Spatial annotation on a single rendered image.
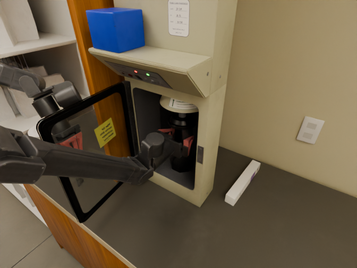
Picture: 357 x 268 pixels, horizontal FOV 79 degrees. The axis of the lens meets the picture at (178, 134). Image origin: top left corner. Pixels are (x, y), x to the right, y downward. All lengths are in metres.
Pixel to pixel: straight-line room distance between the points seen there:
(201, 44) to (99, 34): 0.26
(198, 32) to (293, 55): 0.48
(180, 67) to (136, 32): 0.20
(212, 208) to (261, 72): 0.58
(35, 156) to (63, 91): 0.33
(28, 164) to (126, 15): 0.39
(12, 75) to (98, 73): 0.22
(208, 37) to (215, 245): 0.63
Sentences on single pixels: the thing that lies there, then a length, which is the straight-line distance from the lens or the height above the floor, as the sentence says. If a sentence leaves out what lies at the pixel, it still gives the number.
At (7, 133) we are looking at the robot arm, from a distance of 0.45.
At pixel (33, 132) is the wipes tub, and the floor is 1.09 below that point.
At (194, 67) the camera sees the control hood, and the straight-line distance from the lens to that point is 0.48.
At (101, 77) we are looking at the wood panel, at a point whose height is 1.40.
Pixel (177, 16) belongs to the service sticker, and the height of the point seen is 1.59.
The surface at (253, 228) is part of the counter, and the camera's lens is 0.88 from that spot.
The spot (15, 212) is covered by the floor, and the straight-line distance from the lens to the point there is 2.48.
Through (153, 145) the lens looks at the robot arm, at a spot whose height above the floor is 1.26.
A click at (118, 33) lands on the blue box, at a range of 0.59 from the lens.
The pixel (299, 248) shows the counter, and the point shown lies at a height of 0.94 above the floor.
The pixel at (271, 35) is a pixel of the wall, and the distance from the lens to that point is 0.95.
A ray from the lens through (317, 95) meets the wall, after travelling 0.98.
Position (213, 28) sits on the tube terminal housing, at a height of 1.57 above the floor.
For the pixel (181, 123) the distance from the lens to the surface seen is 0.76.
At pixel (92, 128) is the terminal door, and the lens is 0.70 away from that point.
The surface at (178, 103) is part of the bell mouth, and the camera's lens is 0.69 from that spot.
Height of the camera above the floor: 1.65
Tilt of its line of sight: 35 degrees down
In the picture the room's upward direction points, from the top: straight up
